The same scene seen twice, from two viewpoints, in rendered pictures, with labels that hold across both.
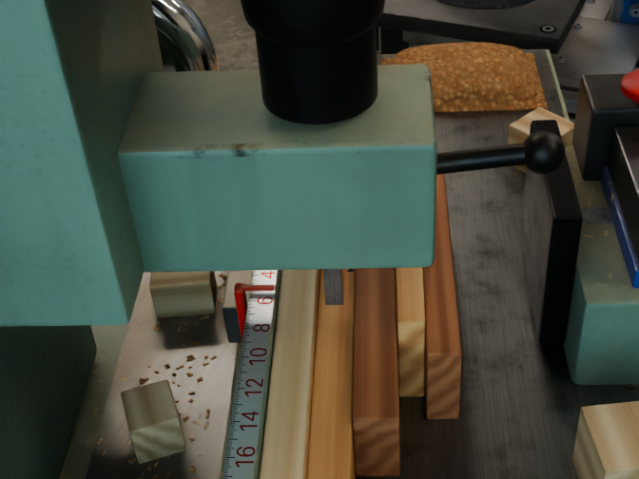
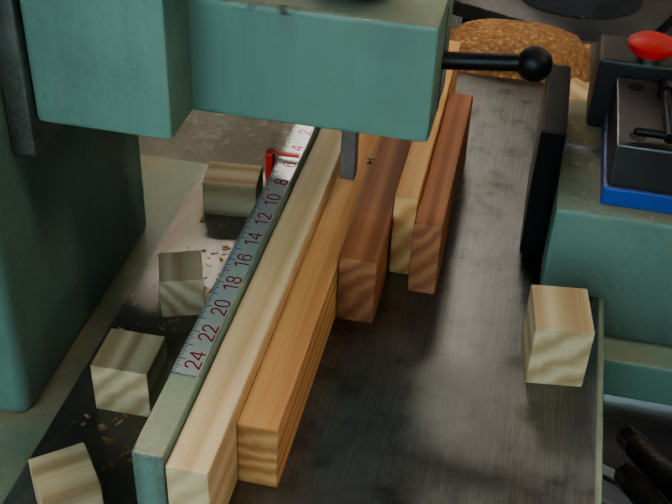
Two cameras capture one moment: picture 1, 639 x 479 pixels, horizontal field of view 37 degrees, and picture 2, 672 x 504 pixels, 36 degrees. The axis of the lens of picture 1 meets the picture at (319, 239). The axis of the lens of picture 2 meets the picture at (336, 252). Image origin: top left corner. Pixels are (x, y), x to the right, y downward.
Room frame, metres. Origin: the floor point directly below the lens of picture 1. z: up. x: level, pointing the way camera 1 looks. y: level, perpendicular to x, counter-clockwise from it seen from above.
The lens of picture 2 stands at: (-0.16, -0.05, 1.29)
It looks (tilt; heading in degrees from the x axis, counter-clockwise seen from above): 37 degrees down; 5
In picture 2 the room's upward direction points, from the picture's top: 3 degrees clockwise
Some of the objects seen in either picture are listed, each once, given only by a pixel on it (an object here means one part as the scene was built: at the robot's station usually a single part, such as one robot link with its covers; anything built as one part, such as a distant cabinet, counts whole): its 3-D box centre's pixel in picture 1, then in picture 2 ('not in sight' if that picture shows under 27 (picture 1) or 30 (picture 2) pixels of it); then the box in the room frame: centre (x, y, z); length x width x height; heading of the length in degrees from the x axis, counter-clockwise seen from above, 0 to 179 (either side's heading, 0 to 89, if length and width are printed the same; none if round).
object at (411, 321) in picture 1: (405, 226); (428, 145); (0.45, -0.05, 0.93); 0.22 x 0.01 x 0.06; 175
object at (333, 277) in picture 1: (332, 263); (350, 140); (0.37, -0.01, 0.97); 0.01 x 0.01 x 0.05; 85
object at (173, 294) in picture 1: (183, 285); (233, 189); (0.54, 0.10, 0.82); 0.04 x 0.03 x 0.03; 91
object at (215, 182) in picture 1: (284, 178); (320, 55); (0.37, 0.01, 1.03); 0.14 x 0.07 x 0.09; 85
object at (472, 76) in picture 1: (460, 67); (518, 41); (0.66, -0.12, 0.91); 0.12 x 0.09 x 0.03; 85
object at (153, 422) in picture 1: (153, 421); (181, 283); (0.41, 0.12, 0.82); 0.04 x 0.03 x 0.03; 15
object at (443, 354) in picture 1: (435, 277); (442, 185); (0.41, -0.06, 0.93); 0.17 x 0.02 x 0.05; 175
